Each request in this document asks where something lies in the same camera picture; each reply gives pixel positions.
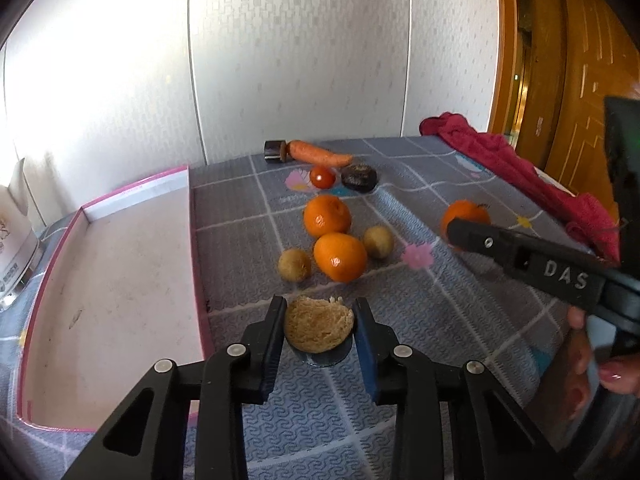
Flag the orange mandarin with stem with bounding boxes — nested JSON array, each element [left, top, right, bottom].
[[440, 200, 491, 252]]

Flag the brown cut log piece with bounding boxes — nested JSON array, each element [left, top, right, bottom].
[[284, 296, 354, 354]]

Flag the yellow-green small fruit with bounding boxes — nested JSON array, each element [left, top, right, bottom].
[[278, 248, 312, 283], [362, 226, 395, 260]]

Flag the person's right hand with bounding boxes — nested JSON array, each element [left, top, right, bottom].
[[566, 306, 640, 413]]

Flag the red cloth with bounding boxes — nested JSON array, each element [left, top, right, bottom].
[[419, 113, 620, 264]]

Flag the wooden door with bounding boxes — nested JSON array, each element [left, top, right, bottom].
[[488, 0, 639, 218]]

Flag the pink rimmed cardboard tray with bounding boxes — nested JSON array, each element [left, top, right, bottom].
[[15, 166, 213, 432]]

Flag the grey patterned tablecloth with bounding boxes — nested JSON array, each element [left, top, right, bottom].
[[0, 135, 601, 480]]

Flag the dark purple fruit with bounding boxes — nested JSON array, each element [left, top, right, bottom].
[[341, 164, 378, 193]]

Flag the white ceramic electric kettle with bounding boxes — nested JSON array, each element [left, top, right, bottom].
[[0, 158, 42, 311]]

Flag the red cherry tomato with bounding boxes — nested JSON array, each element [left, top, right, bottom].
[[309, 166, 336, 190]]

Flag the orange carrot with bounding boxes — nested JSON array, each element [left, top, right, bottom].
[[288, 140, 354, 168]]

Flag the small black cylinder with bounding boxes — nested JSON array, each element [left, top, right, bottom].
[[264, 140, 288, 164]]

